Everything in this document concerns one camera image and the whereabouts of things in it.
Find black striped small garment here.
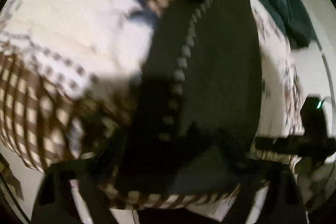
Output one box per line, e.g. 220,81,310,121
77,0,262,209

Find white floral bed sheet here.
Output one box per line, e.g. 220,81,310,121
0,0,308,224

